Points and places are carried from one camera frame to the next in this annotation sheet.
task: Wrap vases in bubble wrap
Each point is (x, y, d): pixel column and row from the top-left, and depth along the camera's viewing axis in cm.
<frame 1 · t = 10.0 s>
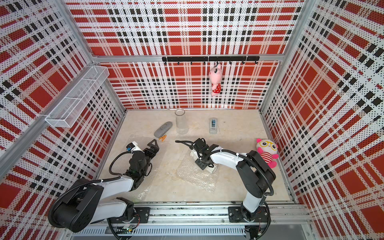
left hand: (154, 143, 89), fingers open
right hand: (206, 159, 91), fingers open
clear glass vase: (181, 126, 107), point 5 cm above the table
grey tape dispenser: (213, 129, 107), point 4 cm above the table
orange scissors: (163, 137, 106), on the table
right bubble wrap sheet: (189, 171, 90), on the table
pink owl plush toy: (268, 149, 92), point 7 cm above the table

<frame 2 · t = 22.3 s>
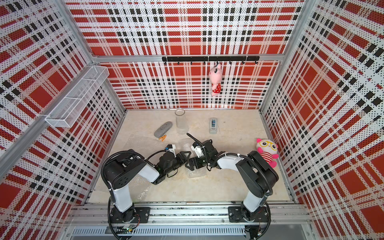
left hand: (191, 154, 93), fingers open
right hand: (193, 162, 89), fingers open
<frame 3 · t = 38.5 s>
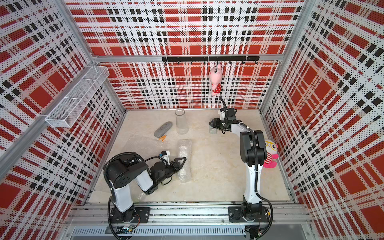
left hand: (186, 160, 90), fingers open
right hand: (213, 122, 103), fingers open
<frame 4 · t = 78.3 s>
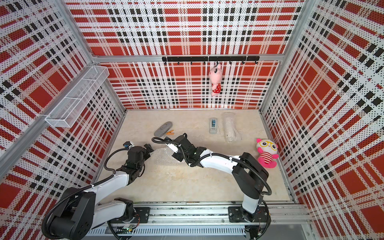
left hand: (147, 148, 91), fingers open
right hand: (178, 145, 86), fingers closed
orange scissors: (170, 132, 108), on the table
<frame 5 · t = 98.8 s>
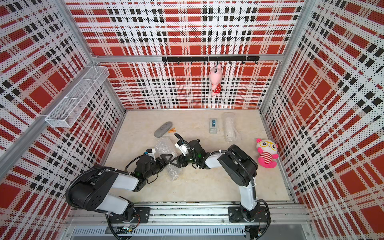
left hand: (172, 158, 91), fingers open
right hand: (176, 160, 88), fingers open
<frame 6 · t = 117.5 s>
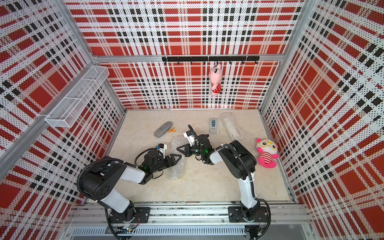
left hand: (180, 158, 91), fingers open
right hand: (179, 148, 90), fingers closed
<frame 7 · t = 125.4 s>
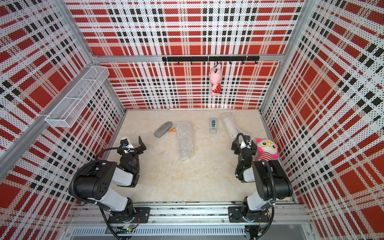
left hand: (134, 138, 88), fingers open
right hand: (244, 139, 91), fingers open
